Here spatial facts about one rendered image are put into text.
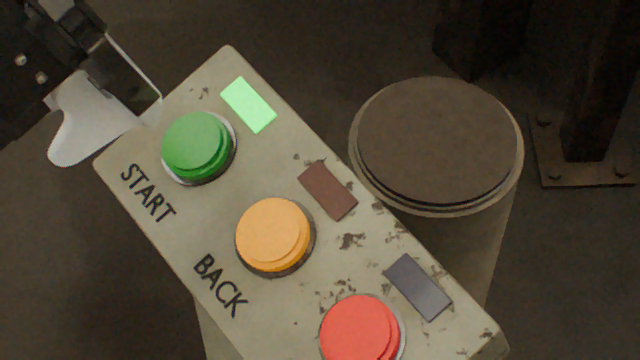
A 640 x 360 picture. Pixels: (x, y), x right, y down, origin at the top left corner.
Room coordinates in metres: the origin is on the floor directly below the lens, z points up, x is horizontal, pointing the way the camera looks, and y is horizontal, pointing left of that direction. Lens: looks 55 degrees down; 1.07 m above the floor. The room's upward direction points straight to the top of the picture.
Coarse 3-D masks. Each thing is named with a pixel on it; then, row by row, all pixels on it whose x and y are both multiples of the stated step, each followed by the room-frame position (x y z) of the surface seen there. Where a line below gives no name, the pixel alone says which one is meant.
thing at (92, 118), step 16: (64, 80) 0.29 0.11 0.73; (80, 80) 0.29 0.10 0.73; (64, 96) 0.29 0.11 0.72; (80, 96) 0.29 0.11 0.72; (96, 96) 0.30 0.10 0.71; (112, 96) 0.30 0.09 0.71; (64, 112) 0.29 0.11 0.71; (80, 112) 0.29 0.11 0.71; (96, 112) 0.29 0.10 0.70; (112, 112) 0.30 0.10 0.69; (128, 112) 0.30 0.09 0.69; (144, 112) 0.30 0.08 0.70; (160, 112) 0.31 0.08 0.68; (64, 128) 0.29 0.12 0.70; (80, 128) 0.29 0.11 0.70; (96, 128) 0.29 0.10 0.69; (112, 128) 0.30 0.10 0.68; (128, 128) 0.30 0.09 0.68; (64, 144) 0.28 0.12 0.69; (80, 144) 0.29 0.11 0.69; (96, 144) 0.29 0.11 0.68; (64, 160) 0.28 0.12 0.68; (80, 160) 0.29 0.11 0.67
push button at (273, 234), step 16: (256, 208) 0.30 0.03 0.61; (272, 208) 0.30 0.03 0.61; (288, 208) 0.30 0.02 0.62; (240, 224) 0.29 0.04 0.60; (256, 224) 0.29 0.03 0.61; (272, 224) 0.29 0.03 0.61; (288, 224) 0.29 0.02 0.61; (304, 224) 0.29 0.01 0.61; (240, 240) 0.28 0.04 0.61; (256, 240) 0.28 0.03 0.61; (272, 240) 0.28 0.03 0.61; (288, 240) 0.28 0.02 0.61; (304, 240) 0.28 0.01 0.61; (256, 256) 0.27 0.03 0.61; (272, 256) 0.27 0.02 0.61; (288, 256) 0.27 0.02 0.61
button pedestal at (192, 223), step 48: (192, 96) 0.38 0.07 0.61; (144, 144) 0.36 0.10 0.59; (240, 144) 0.35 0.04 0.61; (288, 144) 0.34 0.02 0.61; (144, 192) 0.33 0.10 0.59; (192, 192) 0.32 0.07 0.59; (240, 192) 0.32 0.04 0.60; (288, 192) 0.31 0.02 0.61; (192, 240) 0.29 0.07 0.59; (336, 240) 0.28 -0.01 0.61; (384, 240) 0.28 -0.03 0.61; (192, 288) 0.27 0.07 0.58; (240, 288) 0.26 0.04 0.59; (288, 288) 0.26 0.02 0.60; (336, 288) 0.26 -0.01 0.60; (384, 288) 0.25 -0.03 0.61; (240, 336) 0.24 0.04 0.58; (288, 336) 0.23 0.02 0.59; (432, 336) 0.22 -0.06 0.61; (480, 336) 0.22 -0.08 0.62
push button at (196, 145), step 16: (176, 128) 0.36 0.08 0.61; (192, 128) 0.35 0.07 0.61; (208, 128) 0.35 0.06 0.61; (224, 128) 0.35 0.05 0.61; (176, 144) 0.35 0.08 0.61; (192, 144) 0.34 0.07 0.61; (208, 144) 0.34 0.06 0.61; (224, 144) 0.34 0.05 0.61; (176, 160) 0.34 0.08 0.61; (192, 160) 0.33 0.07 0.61; (208, 160) 0.33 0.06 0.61; (224, 160) 0.34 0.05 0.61; (192, 176) 0.33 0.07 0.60
